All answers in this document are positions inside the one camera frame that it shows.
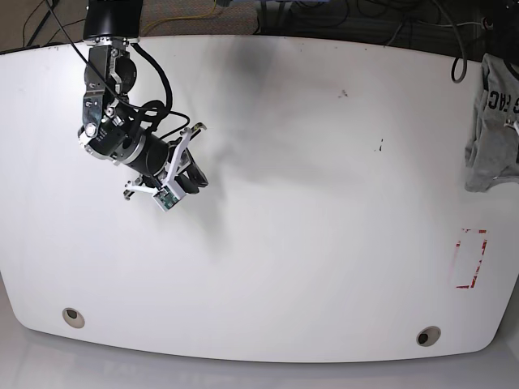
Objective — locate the right table grommet hole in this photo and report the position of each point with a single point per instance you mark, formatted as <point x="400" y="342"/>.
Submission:
<point x="428" y="336"/>

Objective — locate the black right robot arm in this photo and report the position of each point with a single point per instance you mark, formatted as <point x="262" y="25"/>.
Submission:
<point x="114" y="129"/>

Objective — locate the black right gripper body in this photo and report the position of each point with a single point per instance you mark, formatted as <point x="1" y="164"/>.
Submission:
<point x="178" y="158"/>

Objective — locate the table grommet hole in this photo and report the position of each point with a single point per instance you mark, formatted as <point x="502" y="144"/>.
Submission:
<point x="428" y="336"/>
<point x="73" y="318"/>

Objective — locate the left table grommet hole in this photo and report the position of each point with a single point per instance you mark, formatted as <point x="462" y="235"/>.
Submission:
<point x="73" y="318"/>

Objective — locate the grey t-shirt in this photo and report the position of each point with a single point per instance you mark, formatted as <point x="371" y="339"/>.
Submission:
<point x="491" y="154"/>

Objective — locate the red tape rectangle marking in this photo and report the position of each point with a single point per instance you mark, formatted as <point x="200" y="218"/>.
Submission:
<point x="468" y="258"/>

